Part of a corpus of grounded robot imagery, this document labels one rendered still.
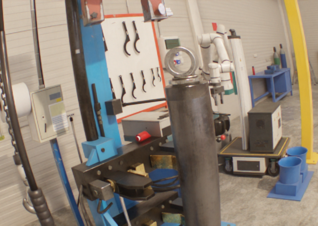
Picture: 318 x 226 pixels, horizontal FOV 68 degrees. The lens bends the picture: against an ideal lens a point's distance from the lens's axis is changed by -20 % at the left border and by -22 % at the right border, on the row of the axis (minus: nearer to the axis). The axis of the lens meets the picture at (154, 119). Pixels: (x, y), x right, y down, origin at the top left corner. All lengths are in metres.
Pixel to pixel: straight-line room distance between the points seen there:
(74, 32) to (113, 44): 2.30
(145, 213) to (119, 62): 2.56
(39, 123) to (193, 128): 1.24
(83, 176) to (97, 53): 0.83
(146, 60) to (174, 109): 3.15
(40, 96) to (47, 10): 1.75
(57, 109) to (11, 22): 1.61
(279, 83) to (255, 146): 5.00
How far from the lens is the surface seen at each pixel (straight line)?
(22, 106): 2.10
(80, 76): 1.80
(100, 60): 1.98
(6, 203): 3.46
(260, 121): 3.41
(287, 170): 3.01
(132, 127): 2.23
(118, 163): 1.79
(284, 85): 8.31
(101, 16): 1.57
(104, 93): 1.98
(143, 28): 4.54
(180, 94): 1.31
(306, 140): 3.92
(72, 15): 1.84
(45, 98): 2.20
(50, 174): 3.58
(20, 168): 0.86
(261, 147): 3.51
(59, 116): 2.25
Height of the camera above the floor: 1.62
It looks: 12 degrees down
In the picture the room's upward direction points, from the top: 10 degrees counter-clockwise
